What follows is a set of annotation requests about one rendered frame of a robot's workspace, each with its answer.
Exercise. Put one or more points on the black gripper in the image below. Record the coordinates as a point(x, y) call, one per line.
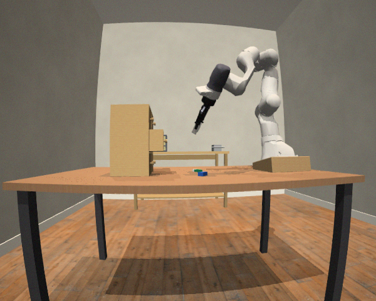
point(207, 104)

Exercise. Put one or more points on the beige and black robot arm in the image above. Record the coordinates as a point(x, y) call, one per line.
point(250, 61)

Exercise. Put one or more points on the brown wooden chest of drawers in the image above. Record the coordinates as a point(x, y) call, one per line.
point(129, 140)

